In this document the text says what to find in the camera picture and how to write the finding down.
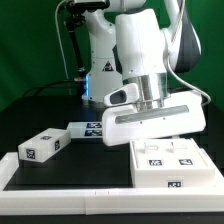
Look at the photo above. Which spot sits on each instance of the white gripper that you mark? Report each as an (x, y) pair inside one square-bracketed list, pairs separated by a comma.
[(182, 113)]

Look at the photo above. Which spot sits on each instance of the white cabinet body box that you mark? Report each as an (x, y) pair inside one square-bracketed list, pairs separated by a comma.
[(165, 177)]

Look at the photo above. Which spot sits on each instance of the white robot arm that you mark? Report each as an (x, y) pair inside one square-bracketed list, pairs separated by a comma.
[(131, 58)]

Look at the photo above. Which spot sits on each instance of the white cabinet top block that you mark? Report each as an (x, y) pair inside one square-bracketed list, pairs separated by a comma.
[(44, 145)]

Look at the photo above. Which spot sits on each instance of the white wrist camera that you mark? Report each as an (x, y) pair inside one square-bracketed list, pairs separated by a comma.
[(127, 94)]

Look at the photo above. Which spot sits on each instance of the white U-shaped fence frame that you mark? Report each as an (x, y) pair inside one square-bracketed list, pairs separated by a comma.
[(106, 201)]

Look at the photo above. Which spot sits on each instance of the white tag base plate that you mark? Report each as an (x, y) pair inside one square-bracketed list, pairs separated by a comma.
[(85, 129)]

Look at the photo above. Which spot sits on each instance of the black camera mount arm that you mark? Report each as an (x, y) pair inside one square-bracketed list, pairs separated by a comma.
[(76, 36)]

